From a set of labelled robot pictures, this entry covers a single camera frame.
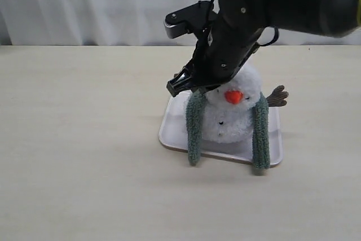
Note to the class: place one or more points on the white plush snowman toy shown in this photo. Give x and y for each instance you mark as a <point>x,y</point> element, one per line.
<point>239,110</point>

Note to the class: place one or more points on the green fuzzy scarf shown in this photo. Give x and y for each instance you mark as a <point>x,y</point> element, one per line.
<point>193,113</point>

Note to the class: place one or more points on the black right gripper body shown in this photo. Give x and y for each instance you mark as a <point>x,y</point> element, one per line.
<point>231,38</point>

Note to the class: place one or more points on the white backdrop curtain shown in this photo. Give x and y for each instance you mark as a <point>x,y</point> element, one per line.
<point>97,22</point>

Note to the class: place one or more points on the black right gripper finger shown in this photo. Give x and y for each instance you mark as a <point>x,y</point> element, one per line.
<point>191,79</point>
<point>189,20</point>

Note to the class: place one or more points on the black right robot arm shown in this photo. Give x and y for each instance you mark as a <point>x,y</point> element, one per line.
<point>327,18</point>

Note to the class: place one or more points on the white rectangular tray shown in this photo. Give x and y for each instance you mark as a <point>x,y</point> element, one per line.
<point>173,135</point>

